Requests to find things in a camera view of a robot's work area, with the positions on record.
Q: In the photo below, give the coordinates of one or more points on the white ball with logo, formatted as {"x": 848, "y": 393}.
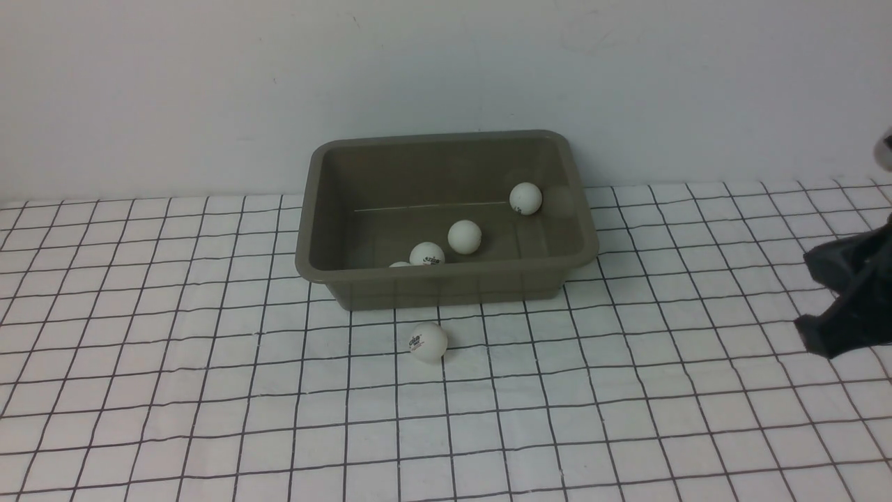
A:
{"x": 428, "y": 342}

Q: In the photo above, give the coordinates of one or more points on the olive plastic storage bin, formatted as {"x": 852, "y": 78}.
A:
{"x": 368, "y": 202}

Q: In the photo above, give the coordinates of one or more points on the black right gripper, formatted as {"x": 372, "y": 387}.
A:
{"x": 858, "y": 269}

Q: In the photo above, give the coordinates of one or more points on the plain white table-tennis ball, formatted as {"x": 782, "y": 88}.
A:
{"x": 465, "y": 237}

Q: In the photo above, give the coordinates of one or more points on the white grid-pattern tablecloth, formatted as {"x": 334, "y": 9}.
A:
{"x": 166, "y": 350}

